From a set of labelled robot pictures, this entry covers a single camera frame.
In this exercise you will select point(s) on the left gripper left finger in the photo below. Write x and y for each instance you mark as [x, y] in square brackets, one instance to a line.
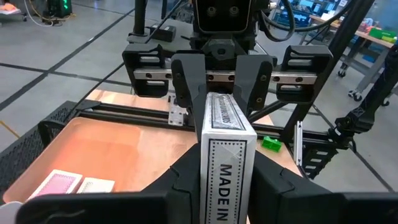
[124, 208]

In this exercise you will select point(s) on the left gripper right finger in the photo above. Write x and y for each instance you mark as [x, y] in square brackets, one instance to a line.
[295, 205]

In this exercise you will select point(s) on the blue-backed card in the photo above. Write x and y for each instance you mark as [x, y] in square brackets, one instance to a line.
[228, 140]

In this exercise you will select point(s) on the red playing card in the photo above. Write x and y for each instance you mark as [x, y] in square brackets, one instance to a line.
[57, 183]

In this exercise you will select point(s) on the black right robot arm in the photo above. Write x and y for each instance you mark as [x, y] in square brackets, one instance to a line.
[367, 102]

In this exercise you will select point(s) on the black power box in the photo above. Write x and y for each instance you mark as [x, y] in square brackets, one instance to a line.
[163, 33]

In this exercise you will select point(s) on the device with green lights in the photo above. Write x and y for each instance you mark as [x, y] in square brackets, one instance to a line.
[59, 6]

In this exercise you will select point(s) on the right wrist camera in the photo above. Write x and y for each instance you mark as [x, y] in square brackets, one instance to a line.
[222, 15]

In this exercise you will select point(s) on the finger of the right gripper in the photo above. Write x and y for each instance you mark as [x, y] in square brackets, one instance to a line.
[189, 81]
[255, 81]

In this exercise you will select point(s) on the orange translucent tray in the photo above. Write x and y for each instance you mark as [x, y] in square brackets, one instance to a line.
[109, 149]

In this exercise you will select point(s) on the grey wheeled workbench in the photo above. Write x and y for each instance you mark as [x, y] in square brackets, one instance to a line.
[370, 74]

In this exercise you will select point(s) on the small green toy brick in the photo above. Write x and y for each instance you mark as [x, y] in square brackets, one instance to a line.
[271, 144]

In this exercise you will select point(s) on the silver card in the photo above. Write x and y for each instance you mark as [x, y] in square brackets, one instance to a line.
[96, 185]

